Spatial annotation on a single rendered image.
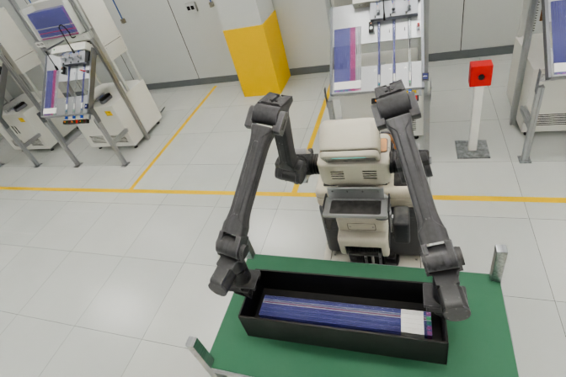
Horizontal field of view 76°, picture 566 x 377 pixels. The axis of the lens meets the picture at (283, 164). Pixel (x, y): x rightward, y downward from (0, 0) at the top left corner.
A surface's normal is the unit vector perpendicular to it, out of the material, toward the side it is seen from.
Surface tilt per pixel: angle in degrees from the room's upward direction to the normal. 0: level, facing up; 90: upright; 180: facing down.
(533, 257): 0
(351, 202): 0
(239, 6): 90
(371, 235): 8
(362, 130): 43
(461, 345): 0
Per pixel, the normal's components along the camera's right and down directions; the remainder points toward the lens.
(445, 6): -0.26, 0.64
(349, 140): -0.33, -0.13
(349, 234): -0.26, -0.67
